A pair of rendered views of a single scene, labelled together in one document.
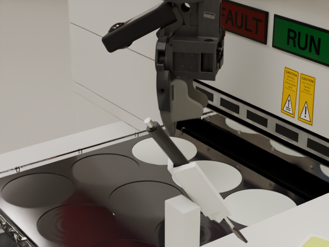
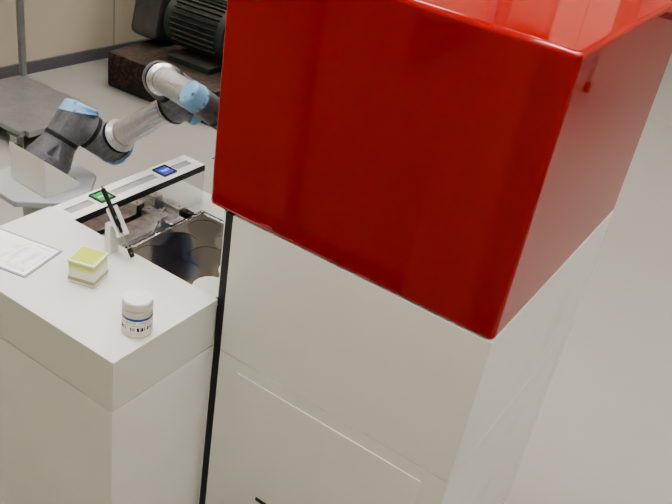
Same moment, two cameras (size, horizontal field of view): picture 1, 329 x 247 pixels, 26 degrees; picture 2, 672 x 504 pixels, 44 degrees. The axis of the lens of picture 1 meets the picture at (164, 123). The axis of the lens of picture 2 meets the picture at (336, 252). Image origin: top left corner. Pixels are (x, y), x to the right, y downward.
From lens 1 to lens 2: 2.10 m
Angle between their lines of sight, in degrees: 57
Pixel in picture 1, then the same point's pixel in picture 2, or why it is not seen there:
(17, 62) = not seen: outside the picture
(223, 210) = (116, 234)
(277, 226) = (155, 269)
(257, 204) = (214, 285)
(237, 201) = (214, 280)
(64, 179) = (216, 233)
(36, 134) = (604, 319)
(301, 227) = (156, 275)
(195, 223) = (108, 230)
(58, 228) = (173, 237)
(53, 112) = (652, 318)
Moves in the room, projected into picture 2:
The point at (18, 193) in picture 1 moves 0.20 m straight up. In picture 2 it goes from (199, 224) to (203, 165)
